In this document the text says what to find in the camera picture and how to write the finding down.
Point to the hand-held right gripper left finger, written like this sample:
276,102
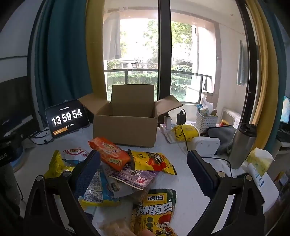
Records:
87,174

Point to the clear biscuit packet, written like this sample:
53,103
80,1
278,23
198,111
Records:
113,227

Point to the yellow red snack packet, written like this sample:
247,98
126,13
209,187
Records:
154,162

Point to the teal curtain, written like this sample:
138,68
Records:
61,56

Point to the orange snack packet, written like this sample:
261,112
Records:
108,152

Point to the white desk device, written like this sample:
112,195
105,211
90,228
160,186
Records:
207,145

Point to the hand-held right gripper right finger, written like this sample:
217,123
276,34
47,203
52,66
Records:
201,172

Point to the white plastic basket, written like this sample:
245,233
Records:
205,122

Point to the blue white snack packet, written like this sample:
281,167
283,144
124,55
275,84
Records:
97,192

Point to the brown cardboard box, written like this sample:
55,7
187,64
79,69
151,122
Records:
124,129

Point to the steel tumbler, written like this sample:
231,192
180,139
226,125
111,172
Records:
241,147

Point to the yellow curtain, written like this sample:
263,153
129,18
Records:
95,45
262,68

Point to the black charger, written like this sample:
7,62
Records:
180,119

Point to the white blue wipes pack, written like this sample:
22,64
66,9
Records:
267,192

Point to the white red snack packet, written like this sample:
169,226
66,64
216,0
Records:
72,153

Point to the white plug adapter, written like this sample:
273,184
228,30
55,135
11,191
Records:
167,122

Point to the grey pouch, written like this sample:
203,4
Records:
223,136

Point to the clear grey snack packet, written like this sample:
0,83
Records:
117,188

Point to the yellow tissue pack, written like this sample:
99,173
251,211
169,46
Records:
259,162

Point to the black tablet clock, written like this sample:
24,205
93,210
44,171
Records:
68,118

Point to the purple snack packet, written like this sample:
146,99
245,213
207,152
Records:
136,178

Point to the black monitor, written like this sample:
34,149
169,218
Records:
13,102

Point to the black window frame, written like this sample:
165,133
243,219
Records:
164,45

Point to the yellow plush toy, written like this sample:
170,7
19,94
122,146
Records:
184,132

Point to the yellow green snack packet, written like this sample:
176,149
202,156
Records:
158,215

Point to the hanging pale towel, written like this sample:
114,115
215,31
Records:
242,63

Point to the hanging white garment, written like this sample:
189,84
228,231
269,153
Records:
112,34

